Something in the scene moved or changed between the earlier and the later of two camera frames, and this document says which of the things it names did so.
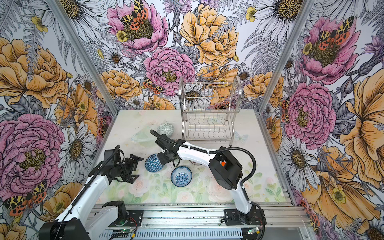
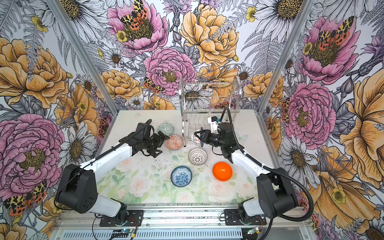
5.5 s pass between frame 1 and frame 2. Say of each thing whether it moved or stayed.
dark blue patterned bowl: moved
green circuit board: stayed
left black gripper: moved
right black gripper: moved
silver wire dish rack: stayed
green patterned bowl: stayed
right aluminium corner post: stayed
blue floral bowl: stayed
